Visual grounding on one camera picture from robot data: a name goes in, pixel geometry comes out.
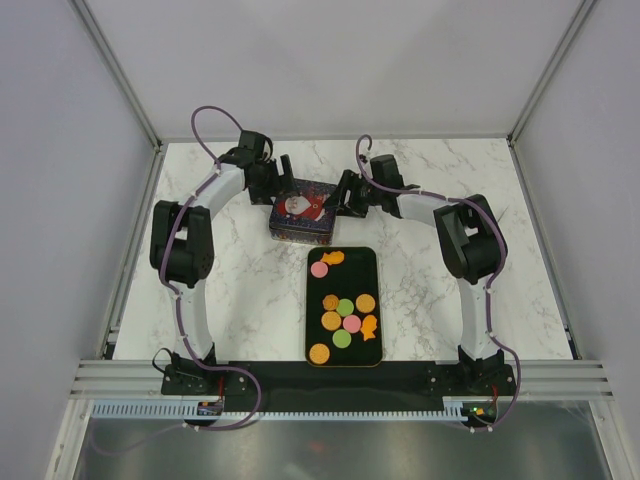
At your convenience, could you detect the orange fish cookie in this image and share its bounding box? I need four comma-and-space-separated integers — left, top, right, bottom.
360, 314, 378, 341
321, 250, 345, 266

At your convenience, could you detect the green sandwich cookie upper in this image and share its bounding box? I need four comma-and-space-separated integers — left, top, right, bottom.
335, 298, 355, 317

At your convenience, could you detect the aluminium frame left post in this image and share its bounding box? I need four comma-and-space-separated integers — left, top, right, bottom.
68, 0, 163, 152

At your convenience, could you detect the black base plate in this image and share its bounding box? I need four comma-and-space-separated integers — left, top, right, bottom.
161, 360, 515, 411

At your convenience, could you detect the orange dotted biscuit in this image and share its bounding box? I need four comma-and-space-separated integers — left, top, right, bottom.
355, 294, 376, 314
308, 343, 331, 365
321, 311, 342, 331

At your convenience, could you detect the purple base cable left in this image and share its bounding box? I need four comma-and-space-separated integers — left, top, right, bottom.
182, 367, 265, 434

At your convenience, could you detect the pink sandwich cookie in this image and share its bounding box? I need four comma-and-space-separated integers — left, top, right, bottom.
310, 261, 329, 279
342, 315, 362, 334

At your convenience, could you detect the aluminium front rail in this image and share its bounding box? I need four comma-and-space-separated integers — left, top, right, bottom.
69, 360, 613, 401

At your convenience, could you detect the green sandwich cookie lower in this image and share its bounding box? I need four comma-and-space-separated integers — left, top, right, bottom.
332, 329, 352, 349

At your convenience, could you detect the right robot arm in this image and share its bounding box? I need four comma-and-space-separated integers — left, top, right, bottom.
325, 155, 508, 395

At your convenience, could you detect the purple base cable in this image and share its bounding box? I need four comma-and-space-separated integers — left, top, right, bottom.
182, 367, 265, 434
462, 344, 524, 435

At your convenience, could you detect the orange swirl cookie left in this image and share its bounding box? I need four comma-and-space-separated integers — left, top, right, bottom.
322, 294, 340, 311

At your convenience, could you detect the black rectangular tray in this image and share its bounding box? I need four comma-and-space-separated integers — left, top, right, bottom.
304, 247, 383, 368

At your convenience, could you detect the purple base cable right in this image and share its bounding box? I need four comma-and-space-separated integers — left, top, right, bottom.
462, 344, 524, 435

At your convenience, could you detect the orange dotted biscuit bottom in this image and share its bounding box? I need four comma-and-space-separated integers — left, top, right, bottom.
308, 343, 331, 365

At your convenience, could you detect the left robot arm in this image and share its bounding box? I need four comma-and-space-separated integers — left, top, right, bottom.
149, 130, 298, 394

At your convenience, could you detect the orange dotted biscuit middle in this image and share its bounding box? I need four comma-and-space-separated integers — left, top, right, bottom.
321, 311, 342, 331

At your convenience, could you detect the pink sandwich cookie top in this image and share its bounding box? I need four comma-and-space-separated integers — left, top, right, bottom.
310, 261, 329, 279

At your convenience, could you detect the aluminium frame post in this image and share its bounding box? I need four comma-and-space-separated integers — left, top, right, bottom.
68, 0, 163, 152
506, 0, 599, 149

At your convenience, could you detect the pink sandwich cookie lower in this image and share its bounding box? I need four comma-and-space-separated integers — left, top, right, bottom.
342, 315, 362, 334

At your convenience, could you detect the green sandwich cookie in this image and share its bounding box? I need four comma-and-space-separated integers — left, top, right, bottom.
335, 298, 355, 317
332, 329, 352, 349

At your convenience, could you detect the square cookie tin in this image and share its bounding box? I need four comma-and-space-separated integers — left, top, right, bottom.
269, 223, 334, 246

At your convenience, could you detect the orange dotted biscuit right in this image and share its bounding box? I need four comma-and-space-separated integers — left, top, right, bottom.
355, 294, 376, 314

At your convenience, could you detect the gold tin lid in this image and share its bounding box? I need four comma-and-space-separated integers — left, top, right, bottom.
269, 179, 336, 227

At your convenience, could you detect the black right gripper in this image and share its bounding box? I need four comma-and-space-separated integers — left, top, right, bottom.
322, 170, 383, 220

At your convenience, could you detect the aluminium frame right post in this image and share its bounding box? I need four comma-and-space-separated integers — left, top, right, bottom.
506, 0, 599, 149

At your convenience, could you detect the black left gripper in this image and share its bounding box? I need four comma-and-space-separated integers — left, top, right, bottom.
249, 157, 299, 207

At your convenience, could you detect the orange fish cookie lower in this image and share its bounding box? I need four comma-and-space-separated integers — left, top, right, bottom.
360, 314, 378, 341

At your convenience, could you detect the orange fish cookie top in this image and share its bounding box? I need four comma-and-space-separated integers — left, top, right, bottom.
321, 250, 345, 266

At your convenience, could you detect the white slotted cable duct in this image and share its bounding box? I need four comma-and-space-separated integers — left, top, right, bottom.
91, 399, 468, 422

